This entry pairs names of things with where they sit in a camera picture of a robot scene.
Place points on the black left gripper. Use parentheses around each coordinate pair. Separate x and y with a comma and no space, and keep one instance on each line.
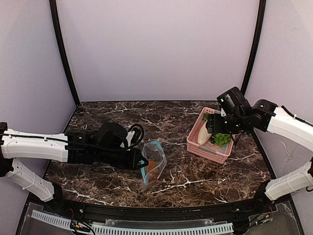
(136,159)

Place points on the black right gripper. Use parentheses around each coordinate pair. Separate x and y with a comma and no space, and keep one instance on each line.
(215,125)

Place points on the brown fried food piece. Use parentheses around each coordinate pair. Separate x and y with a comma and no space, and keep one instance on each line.
(152,172)

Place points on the clear zip top bag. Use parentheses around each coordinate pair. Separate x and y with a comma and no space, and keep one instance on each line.
(155,155)

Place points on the pink plastic basket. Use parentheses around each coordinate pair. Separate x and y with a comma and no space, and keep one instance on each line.
(209,150)

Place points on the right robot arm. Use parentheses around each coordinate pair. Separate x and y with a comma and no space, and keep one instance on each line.
(238,116)

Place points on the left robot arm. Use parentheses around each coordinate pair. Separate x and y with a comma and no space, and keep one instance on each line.
(111,144)

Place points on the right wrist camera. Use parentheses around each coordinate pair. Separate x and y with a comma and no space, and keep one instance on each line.
(224,111)

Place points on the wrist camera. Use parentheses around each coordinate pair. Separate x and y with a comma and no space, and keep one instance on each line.
(224,111)
(135,135)

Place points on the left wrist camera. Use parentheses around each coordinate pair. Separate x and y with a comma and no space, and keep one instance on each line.
(135,135)

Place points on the black front table rail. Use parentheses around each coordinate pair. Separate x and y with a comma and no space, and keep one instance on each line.
(240,210)

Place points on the white slotted cable duct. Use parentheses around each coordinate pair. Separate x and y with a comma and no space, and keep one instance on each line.
(115,227)

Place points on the right black frame post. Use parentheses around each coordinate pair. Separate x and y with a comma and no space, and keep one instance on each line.
(254,45)

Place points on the black frame post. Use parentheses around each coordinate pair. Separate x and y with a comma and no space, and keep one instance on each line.
(254,45)
(62,51)

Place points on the left black frame post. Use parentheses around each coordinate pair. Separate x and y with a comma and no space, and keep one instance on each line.
(62,51)

